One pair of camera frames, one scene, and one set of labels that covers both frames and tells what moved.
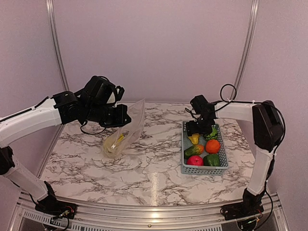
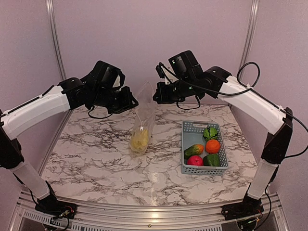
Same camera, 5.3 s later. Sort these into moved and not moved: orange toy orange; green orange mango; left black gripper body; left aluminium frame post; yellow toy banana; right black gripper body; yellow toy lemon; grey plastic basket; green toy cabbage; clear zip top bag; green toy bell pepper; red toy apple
Moved: yellow toy banana; yellow toy lemon; clear zip top bag; left black gripper body; right black gripper body
Not moved: red toy apple; grey plastic basket; green toy bell pepper; green toy cabbage; left aluminium frame post; green orange mango; orange toy orange
